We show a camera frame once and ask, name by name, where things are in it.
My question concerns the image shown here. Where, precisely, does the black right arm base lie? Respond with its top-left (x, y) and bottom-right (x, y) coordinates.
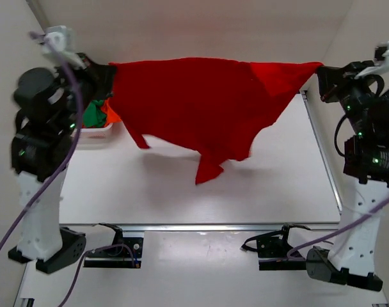
top-left (241, 223), bottom-right (321, 274)

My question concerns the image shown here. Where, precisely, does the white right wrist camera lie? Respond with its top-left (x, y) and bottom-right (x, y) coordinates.
top-left (355, 41), bottom-right (389, 79)

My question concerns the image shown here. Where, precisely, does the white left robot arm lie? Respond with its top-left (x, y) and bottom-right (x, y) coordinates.
top-left (8, 58), bottom-right (116, 274)

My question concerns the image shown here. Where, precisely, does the green t shirt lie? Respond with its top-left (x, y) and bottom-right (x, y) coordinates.
top-left (83, 100), bottom-right (107, 129)

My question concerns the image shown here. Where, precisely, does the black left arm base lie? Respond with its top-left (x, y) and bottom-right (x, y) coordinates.
top-left (83, 223), bottom-right (144, 269)

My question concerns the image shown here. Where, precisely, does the orange t shirt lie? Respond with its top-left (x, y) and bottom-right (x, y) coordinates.
top-left (101, 98), bottom-right (121, 127)

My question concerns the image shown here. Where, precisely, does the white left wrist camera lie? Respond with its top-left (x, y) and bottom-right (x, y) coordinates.
top-left (42, 26), bottom-right (86, 69)

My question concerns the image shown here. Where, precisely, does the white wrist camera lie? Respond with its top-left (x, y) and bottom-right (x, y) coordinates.
top-left (355, 41), bottom-right (389, 79)
top-left (42, 26), bottom-right (86, 69)

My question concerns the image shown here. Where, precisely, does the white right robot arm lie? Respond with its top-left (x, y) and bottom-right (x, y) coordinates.
top-left (306, 61), bottom-right (389, 292)

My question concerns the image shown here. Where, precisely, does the white plastic basket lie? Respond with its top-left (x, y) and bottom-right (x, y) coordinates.
top-left (79, 123), bottom-right (119, 144)

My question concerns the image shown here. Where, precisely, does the red t shirt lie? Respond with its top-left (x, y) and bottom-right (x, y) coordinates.
top-left (109, 58), bottom-right (321, 184)

